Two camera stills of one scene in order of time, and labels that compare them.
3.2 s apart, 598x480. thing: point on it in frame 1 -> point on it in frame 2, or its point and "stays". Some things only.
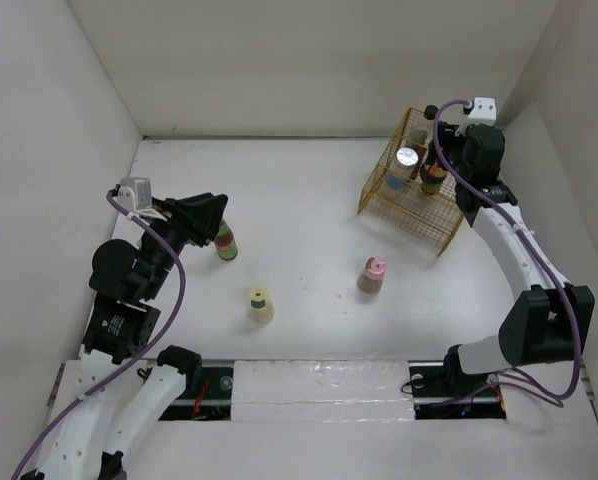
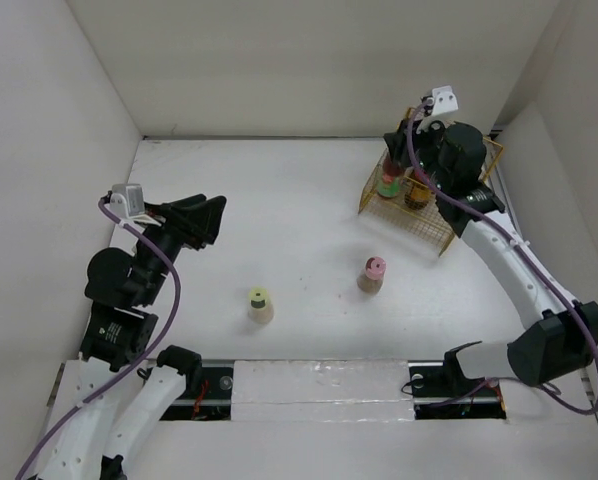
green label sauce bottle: (225, 242) -> (388, 184)
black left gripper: (197, 216) stays
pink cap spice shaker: (371, 279) stays
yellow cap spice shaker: (260, 307) stays
